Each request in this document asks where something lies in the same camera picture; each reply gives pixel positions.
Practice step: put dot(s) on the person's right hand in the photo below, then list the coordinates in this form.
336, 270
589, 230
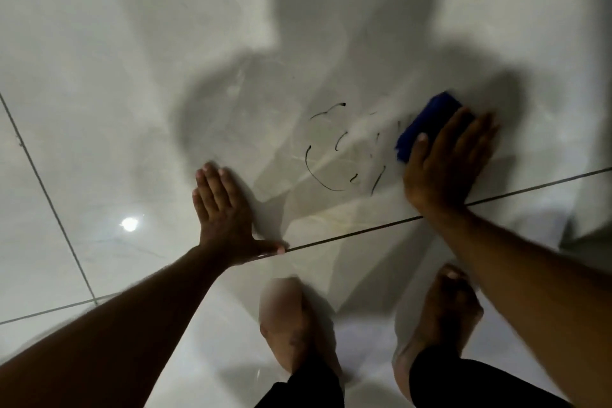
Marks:
442, 173

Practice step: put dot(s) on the person's left hand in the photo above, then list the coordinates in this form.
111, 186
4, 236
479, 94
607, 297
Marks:
229, 228

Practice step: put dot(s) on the person's left thumb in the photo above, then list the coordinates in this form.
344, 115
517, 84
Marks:
268, 248

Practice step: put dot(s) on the person's left little finger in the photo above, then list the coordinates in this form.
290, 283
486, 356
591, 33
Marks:
198, 209

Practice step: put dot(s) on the person's left middle finger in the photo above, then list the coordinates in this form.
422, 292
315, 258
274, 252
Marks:
216, 187

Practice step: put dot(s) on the person's right thumb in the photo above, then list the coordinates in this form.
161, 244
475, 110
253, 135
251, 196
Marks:
416, 159

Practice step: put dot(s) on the blue cleaning sponge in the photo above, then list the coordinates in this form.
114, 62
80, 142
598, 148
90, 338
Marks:
425, 128

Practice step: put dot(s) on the person's left forearm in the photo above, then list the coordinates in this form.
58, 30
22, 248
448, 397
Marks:
119, 336

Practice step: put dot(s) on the person's right forearm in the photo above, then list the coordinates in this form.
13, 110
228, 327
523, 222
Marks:
535, 293

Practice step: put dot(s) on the person's left foot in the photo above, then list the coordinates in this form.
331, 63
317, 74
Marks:
289, 326

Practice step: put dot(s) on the person's foot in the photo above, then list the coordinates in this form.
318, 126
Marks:
289, 326
444, 312

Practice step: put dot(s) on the black marker marks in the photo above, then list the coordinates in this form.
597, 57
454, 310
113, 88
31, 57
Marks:
315, 176

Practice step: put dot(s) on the person's right foot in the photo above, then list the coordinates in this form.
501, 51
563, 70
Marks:
444, 312

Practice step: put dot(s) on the black trousers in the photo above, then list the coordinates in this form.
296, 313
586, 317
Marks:
459, 383

